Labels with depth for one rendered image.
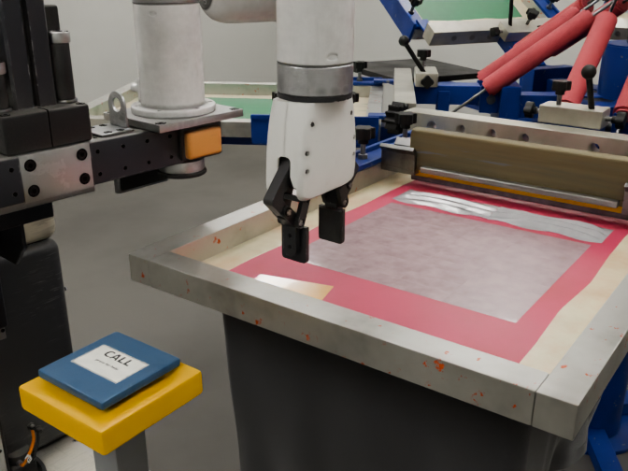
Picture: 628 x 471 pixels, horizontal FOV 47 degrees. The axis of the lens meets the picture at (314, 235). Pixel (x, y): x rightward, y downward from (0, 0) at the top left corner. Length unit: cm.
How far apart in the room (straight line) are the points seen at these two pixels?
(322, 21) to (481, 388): 37
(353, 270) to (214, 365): 168
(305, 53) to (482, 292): 41
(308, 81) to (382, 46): 550
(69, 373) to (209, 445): 151
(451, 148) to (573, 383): 69
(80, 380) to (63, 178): 33
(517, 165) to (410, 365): 61
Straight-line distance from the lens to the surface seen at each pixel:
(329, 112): 70
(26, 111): 96
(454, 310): 88
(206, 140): 108
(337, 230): 78
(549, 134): 148
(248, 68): 647
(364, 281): 94
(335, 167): 73
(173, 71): 106
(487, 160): 128
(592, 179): 123
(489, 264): 102
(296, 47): 68
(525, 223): 118
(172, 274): 91
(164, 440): 228
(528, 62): 190
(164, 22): 105
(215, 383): 251
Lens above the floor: 135
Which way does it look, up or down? 21 degrees down
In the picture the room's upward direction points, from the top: straight up
